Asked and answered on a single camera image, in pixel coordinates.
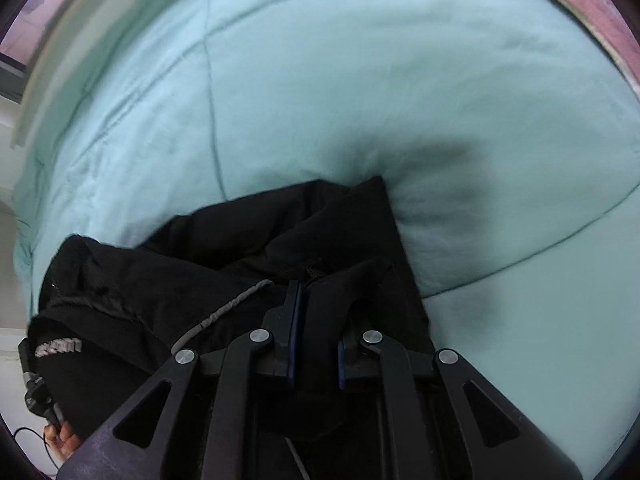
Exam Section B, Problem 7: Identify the person's left hand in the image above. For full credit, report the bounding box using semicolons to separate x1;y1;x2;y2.
44;420;83;461

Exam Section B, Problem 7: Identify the black hooded jacket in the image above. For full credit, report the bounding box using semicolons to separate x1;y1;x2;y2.
27;175;435;480

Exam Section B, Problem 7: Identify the dark framed window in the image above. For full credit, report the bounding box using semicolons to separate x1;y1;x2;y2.
0;0;96;103

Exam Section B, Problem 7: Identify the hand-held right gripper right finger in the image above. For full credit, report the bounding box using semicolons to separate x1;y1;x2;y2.
336;329;584;480

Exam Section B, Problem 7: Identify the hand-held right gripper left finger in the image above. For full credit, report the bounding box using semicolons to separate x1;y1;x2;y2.
57;280;303;480

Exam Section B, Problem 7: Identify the teal quilt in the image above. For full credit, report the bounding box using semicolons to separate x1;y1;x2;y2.
10;0;640;480

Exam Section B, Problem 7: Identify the thin black cable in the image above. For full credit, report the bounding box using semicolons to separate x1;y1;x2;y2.
12;426;56;466

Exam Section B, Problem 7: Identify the beige window sill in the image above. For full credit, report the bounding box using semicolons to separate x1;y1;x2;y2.
12;0;111;148

